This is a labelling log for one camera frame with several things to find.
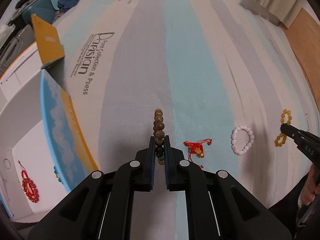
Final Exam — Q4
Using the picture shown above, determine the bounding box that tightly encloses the white pink bead bracelet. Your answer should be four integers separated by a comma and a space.
230, 125, 255, 156

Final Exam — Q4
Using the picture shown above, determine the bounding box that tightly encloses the amber yellow bead bracelet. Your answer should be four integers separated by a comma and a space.
273, 108, 293, 148

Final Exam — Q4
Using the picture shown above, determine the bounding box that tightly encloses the white blue cardboard box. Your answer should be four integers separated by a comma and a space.
1, 15, 98, 223

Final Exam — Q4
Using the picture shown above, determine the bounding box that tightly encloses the red bead bracelet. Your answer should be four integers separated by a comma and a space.
17, 160, 41, 204

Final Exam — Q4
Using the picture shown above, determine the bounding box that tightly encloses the grey suitcase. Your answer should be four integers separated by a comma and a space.
1, 24, 35, 76

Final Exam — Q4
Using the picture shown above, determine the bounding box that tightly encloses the brown wooden bead bracelet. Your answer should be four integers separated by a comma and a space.
152, 108, 166, 166

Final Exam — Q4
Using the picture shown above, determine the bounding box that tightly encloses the right hand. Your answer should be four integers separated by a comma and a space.
300, 164, 319, 206

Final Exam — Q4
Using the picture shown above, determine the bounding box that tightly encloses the multicolour bead bracelet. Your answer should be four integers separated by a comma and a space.
53, 165, 62, 183

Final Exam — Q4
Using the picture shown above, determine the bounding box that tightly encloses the teal suitcase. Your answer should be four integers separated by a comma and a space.
21, 0, 59, 24

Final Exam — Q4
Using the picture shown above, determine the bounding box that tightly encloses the striped bed sheet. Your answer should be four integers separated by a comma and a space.
52, 0, 320, 240

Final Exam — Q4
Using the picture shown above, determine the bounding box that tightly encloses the red knot charm bracelet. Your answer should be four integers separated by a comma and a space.
183, 138, 213, 169

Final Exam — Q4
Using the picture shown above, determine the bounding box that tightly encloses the beige curtain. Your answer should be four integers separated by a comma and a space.
240, 0, 313, 29

